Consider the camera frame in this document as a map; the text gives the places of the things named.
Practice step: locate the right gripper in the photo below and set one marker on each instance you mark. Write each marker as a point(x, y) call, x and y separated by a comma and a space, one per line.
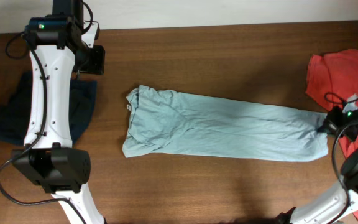
point(330, 125)

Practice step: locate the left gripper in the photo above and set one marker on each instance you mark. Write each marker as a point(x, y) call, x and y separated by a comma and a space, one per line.
point(98, 66)

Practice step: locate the light blue t-shirt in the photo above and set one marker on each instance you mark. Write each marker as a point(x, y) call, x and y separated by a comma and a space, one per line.
point(171, 122)

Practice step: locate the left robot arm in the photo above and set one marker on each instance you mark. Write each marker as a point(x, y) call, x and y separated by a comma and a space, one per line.
point(58, 47)

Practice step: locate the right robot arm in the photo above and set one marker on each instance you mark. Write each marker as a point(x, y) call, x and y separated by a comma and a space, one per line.
point(342, 198)

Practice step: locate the red t-shirt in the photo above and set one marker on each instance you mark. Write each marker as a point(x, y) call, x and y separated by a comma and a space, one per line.
point(336, 73)

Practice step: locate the dark navy folded garment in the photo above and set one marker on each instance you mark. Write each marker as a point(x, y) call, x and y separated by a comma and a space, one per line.
point(15, 115)

